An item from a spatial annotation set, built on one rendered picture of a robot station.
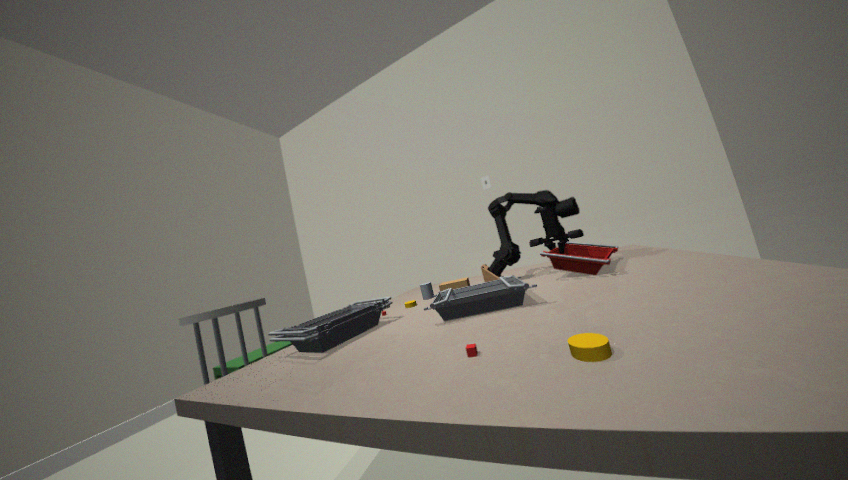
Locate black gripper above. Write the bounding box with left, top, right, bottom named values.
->
left=529, top=219, right=583, bottom=255

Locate grey cylinder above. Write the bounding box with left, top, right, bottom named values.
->
left=420, top=282, right=434, bottom=300

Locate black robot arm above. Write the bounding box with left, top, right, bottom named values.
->
left=487, top=191, right=580, bottom=278

